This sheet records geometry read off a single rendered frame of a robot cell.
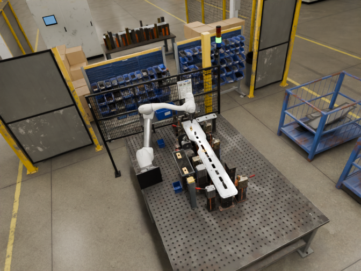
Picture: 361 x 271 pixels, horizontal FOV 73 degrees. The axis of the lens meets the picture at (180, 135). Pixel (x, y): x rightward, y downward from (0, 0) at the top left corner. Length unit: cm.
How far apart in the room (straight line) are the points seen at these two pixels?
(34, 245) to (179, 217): 218
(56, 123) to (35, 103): 47
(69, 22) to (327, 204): 812
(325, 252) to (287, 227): 89
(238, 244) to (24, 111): 363
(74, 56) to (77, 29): 216
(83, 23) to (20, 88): 499
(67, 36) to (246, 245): 797
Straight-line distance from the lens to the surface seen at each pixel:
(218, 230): 271
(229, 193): 259
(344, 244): 376
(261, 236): 272
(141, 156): 299
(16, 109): 454
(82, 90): 558
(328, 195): 412
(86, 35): 905
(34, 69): 422
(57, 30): 899
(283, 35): 578
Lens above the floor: 308
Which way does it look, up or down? 40 degrees down
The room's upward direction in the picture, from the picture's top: 8 degrees counter-clockwise
